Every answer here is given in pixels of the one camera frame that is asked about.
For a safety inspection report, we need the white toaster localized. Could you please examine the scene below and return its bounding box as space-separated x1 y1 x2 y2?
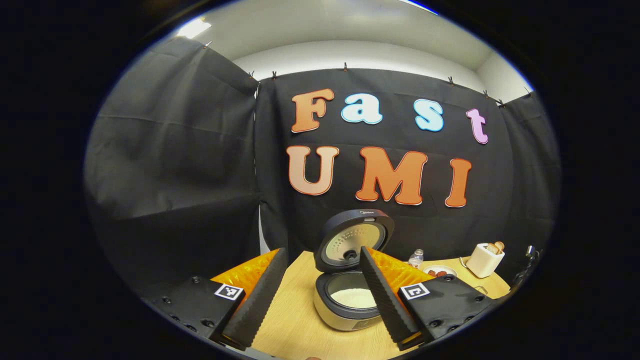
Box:
466 242 506 279

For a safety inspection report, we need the ceiling light panel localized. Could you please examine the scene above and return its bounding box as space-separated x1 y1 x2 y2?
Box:
177 17 212 39
400 0 438 15

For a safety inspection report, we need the white rice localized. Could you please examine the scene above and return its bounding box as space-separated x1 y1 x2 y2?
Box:
330 287 377 309

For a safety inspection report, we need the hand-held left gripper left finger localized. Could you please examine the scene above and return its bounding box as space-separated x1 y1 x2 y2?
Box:
142 247 289 351

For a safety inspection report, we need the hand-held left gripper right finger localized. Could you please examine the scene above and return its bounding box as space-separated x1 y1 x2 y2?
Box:
360 246 496 351

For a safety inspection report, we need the black backdrop cloth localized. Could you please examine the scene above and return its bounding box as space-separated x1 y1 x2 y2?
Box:
85 37 561 301

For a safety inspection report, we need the dark grey rice cooker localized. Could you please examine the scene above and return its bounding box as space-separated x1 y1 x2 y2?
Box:
313 209 396 332

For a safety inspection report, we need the white round plate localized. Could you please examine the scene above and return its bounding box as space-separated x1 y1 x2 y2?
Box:
422 265 458 279

